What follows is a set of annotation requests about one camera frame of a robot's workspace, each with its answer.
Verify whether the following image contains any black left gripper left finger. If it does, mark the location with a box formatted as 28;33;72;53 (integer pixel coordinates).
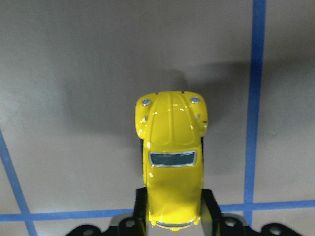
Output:
67;187;148;236

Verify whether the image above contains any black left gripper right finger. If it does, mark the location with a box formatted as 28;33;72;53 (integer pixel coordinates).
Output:
201;189;315;236

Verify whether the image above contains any yellow beetle toy car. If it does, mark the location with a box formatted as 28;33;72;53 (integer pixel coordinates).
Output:
135;91;208;231

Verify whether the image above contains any brown paper table cover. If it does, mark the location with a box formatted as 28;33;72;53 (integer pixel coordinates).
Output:
0;0;315;236

